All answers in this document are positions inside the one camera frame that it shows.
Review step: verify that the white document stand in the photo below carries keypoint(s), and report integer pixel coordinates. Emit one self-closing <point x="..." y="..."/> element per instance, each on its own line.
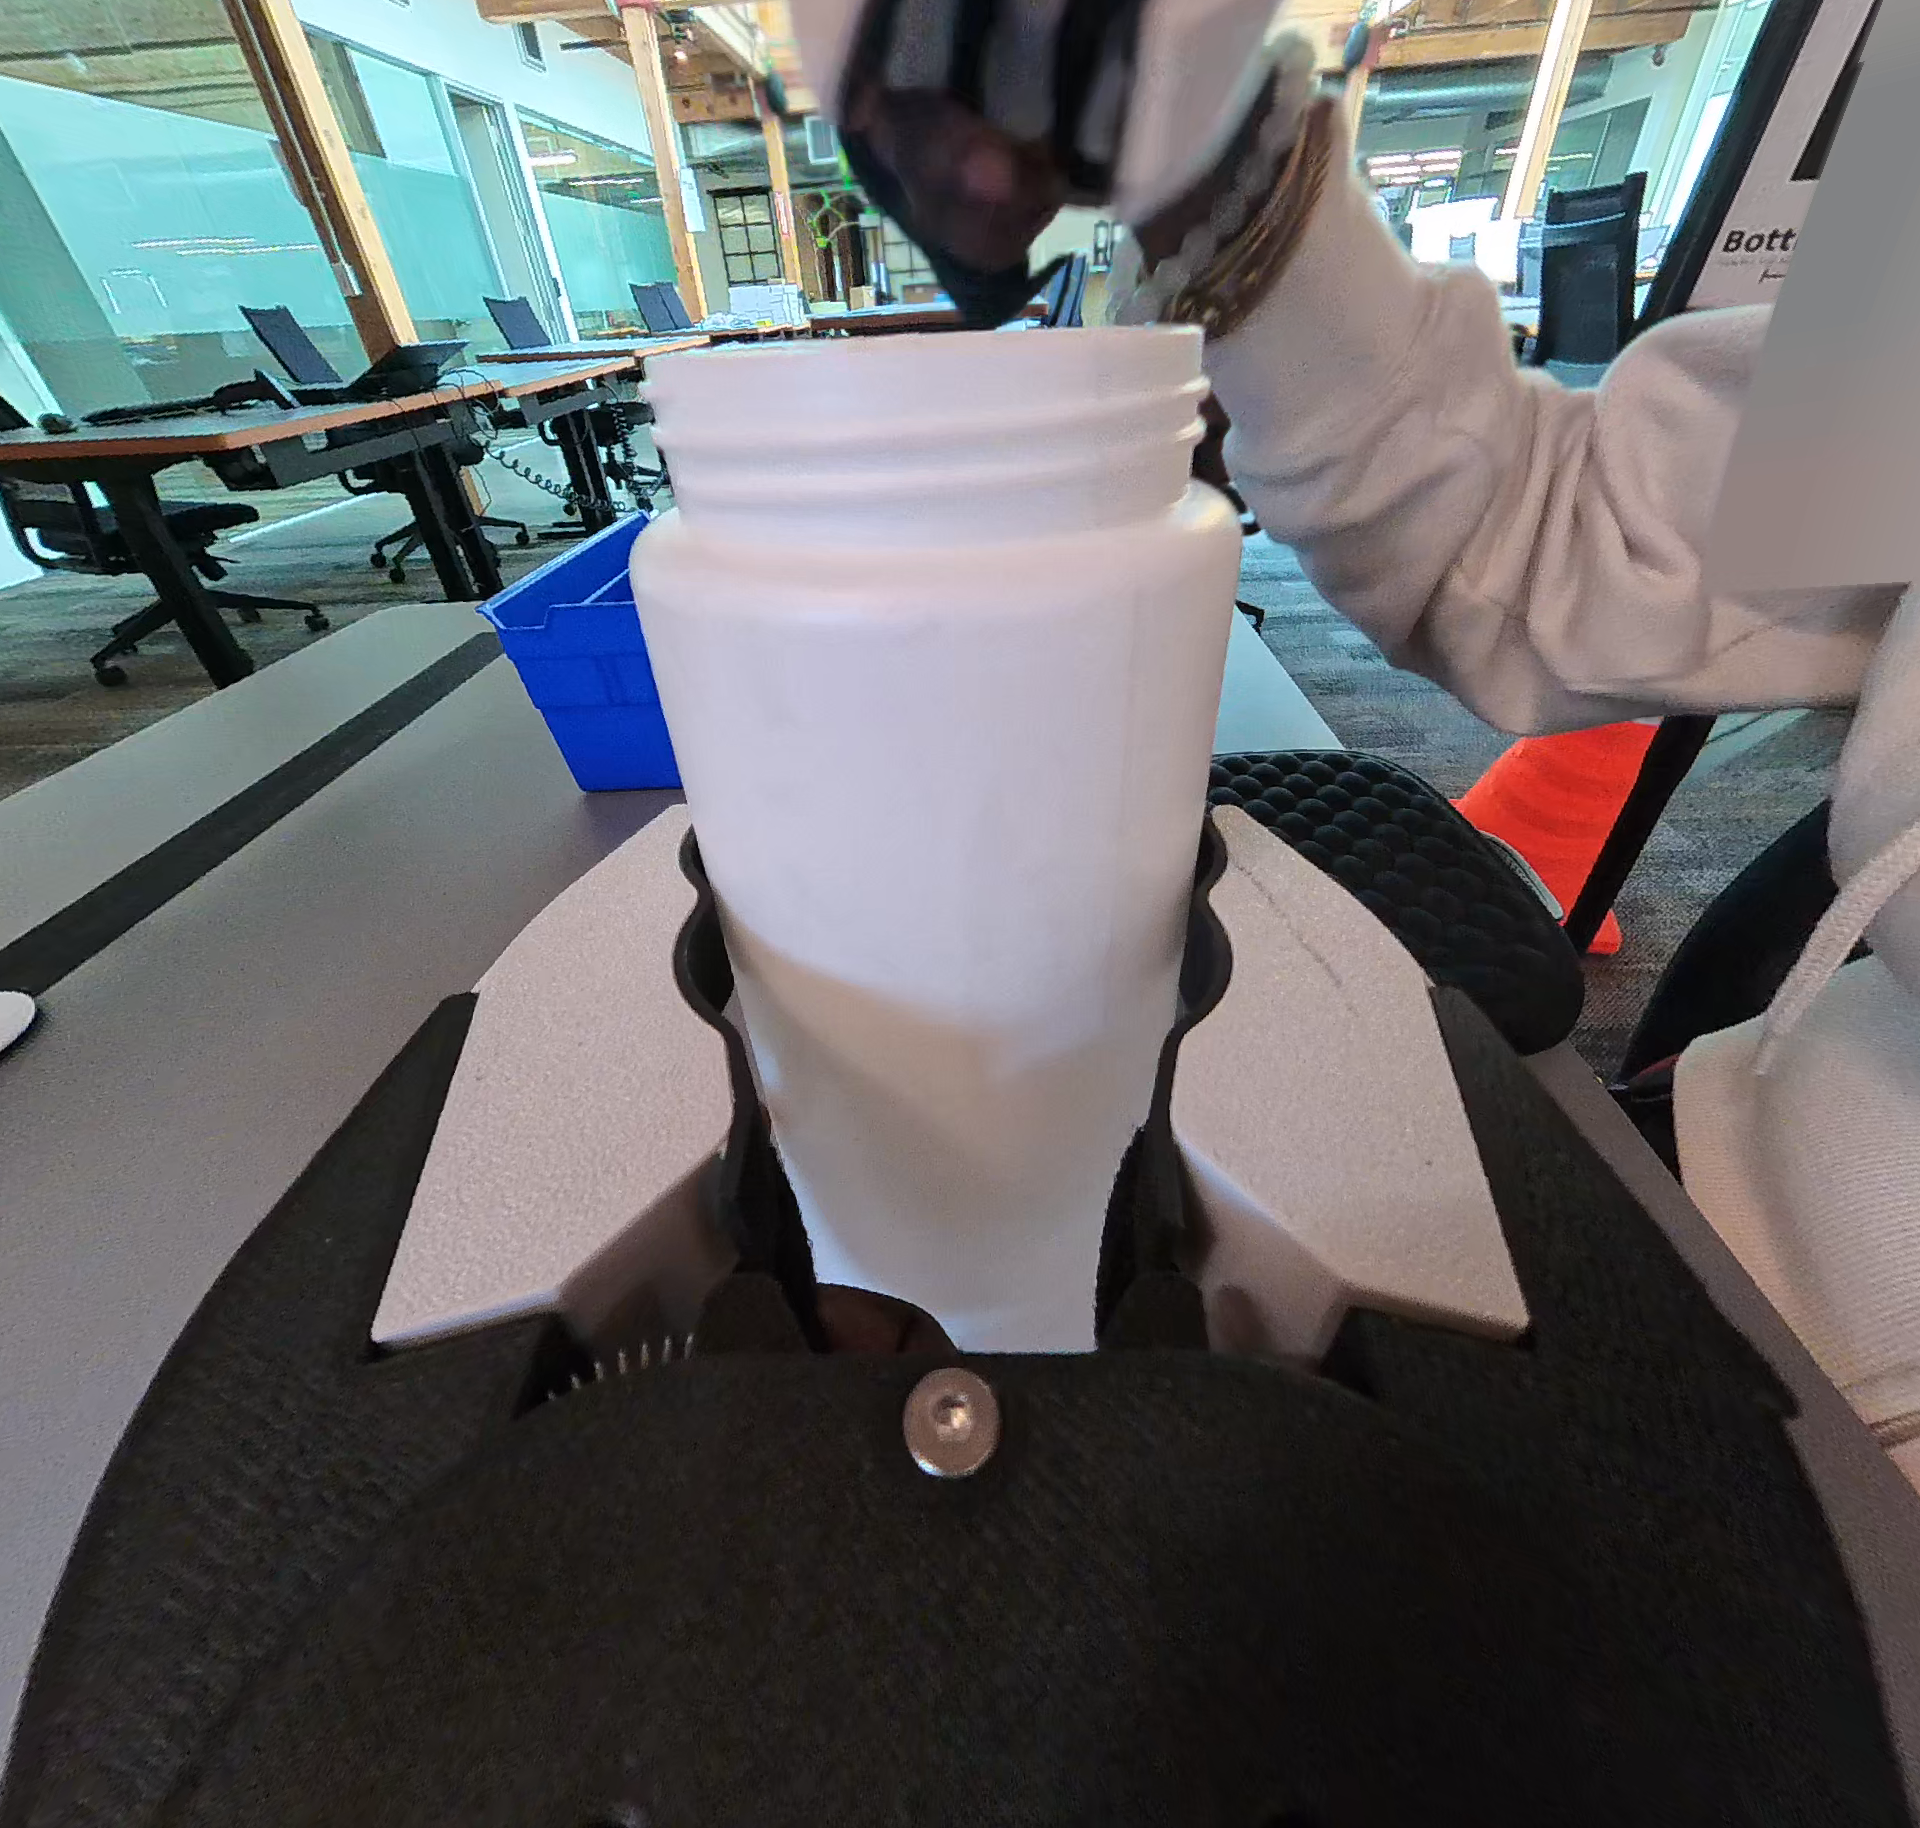
<point x="10" y="1020"/>

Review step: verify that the person's left hand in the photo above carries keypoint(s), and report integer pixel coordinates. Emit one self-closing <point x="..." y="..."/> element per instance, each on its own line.
<point x="885" y="1324"/>

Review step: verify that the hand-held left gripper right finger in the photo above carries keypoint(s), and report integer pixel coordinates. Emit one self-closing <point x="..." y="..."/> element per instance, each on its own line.
<point x="1335" y="1124"/>

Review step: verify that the white printed poster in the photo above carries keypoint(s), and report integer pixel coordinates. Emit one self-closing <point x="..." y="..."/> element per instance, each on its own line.
<point x="1747" y="193"/>

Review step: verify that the blue plastic bin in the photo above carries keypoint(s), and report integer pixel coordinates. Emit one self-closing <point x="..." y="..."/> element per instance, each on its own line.
<point x="601" y="689"/>

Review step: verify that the wooden post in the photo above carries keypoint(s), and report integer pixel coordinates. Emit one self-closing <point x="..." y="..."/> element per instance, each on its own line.
<point x="301" y="133"/>

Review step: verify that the white plastic bottle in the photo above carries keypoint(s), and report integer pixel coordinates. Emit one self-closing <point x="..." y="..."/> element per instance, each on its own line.
<point x="945" y="748"/>

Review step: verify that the person's right forearm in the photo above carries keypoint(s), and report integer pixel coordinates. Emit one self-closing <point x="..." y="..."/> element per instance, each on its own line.
<point x="1471" y="508"/>

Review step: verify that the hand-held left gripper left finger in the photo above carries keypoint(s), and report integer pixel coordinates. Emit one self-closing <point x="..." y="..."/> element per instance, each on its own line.
<point x="555" y="1124"/>

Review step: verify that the person's white jacket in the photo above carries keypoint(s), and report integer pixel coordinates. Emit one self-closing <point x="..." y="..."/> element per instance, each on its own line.
<point x="1801" y="1183"/>

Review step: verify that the wooden office desk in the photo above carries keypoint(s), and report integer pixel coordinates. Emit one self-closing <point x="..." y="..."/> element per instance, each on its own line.
<point x="225" y="434"/>
<point x="601" y="347"/>

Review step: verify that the black office chair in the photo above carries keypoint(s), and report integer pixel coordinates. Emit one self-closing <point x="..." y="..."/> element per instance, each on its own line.
<point x="136" y="524"/>
<point x="406" y="485"/>
<point x="1582" y="269"/>

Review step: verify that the black laptop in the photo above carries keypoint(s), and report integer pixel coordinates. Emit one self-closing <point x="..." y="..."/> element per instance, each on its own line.
<point x="375" y="365"/>

